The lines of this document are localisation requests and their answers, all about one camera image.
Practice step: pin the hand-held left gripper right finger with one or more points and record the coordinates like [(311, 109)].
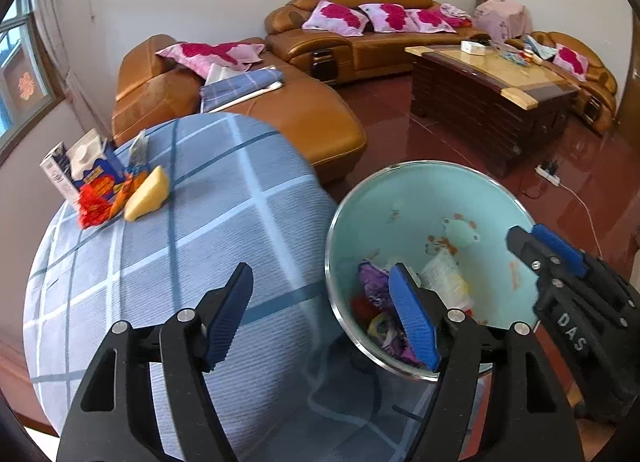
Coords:
[(412, 312)]

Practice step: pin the dark wooden coffee table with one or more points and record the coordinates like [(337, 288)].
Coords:
[(465, 91)]

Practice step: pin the light blue cloth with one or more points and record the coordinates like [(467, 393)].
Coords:
[(540, 46)]

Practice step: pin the clear plastic packet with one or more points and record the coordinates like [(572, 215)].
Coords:
[(137, 149)]

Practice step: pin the blue plaid tablecloth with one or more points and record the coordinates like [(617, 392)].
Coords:
[(225, 181)]

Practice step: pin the brown leather armchair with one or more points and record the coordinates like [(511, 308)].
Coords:
[(597, 91)]

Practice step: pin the window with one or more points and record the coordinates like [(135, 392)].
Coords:
[(25, 86)]

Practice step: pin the pink cloth cover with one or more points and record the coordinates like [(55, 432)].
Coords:
[(502, 16)]

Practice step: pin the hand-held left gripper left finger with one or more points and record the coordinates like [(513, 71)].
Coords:
[(227, 317)]

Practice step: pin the white folded cloth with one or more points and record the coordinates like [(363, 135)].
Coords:
[(217, 74)]

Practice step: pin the small white box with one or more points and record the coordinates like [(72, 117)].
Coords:
[(472, 46)]

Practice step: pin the small orange wrapper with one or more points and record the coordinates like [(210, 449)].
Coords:
[(127, 189)]

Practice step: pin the red crinkled wrapper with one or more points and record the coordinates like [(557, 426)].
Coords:
[(95, 207)]

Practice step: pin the light blue bowl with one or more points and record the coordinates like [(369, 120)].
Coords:
[(425, 202)]

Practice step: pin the pink floral pillow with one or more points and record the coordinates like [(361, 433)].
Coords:
[(335, 17), (431, 20), (387, 17), (571, 61), (200, 55)]

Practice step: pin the blue carton with white top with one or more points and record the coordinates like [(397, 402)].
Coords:
[(95, 169)]

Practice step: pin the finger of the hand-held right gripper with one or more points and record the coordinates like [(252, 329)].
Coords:
[(562, 249), (525, 247)]

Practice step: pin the yellow foil wrapper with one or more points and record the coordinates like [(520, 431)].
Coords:
[(381, 328)]

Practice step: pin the white and yellow wrapper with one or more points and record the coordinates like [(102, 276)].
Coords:
[(442, 274)]

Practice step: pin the yellow sponge wedge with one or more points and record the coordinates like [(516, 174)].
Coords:
[(147, 194)]

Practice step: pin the red plastic wrapper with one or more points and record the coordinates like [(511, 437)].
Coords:
[(364, 307)]

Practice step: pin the white and blue box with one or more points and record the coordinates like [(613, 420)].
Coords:
[(57, 171)]

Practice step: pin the white power strip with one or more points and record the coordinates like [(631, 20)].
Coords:
[(548, 173)]

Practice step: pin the brown leather chaise sofa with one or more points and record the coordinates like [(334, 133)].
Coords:
[(300, 111)]

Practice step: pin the blue plaid folded sheet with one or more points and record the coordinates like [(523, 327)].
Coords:
[(235, 87)]

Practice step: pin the brown wooden door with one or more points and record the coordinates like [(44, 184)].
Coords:
[(635, 41)]

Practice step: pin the pale curtain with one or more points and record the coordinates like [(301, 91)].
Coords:
[(52, 31)]

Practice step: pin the pink patterned cloth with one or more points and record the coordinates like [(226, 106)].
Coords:
[(456, 14)]

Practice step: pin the purple foil wrapper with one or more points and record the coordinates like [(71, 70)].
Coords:
[(375, 287)]

